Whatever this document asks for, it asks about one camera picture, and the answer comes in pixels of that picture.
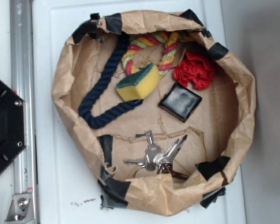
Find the dark blue rope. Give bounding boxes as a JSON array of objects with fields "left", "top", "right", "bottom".
[{"left": 78, "top": 31, "right": 144, "bottom": 129}]

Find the yellow green sponge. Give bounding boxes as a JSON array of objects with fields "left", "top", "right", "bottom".
[{"left": 116, "top": 63, "right": 161, "bottom": 102}]

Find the metal corner bracket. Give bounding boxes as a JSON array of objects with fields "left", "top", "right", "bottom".
[{"left": 5, "top": 193, "right": 34, "bottom": 224}]

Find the white tray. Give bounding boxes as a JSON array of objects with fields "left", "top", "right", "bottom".
[{"left": 32, "top": 0, "right": 246, "bottom": 224}]

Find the brown paper bag bin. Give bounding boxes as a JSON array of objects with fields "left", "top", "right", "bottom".
[{"left": 51, "top": 10, "right": 256, "bottom": 216}]

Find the multicolour twisted rope toy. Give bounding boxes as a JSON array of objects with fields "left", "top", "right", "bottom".
[{"left": 121, "top": 31, "right": 195, "bottom": 77}]

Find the aluminium extrusion rail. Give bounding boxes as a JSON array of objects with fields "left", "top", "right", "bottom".
[{"left": 10, "top": 0, "right": 39, "bottom": 224}]

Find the crumpled red cloth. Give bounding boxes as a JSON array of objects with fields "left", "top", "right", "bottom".
[{"left": 173, "top": 52, "right": 216, "bottom": 90}]

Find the black square block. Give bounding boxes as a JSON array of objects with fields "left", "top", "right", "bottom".
[{"left": 158, "top": 83, "right": 203, "bottom": 122}]

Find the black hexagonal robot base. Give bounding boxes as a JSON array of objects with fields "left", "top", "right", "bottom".
[{"left": 0, "top": 80, "right": 26, "bottom": 175}]

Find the silver key bunch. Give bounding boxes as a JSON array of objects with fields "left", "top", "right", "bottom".
[{"left": 125, "top": 130, "right": 189, "bottom": 180}]

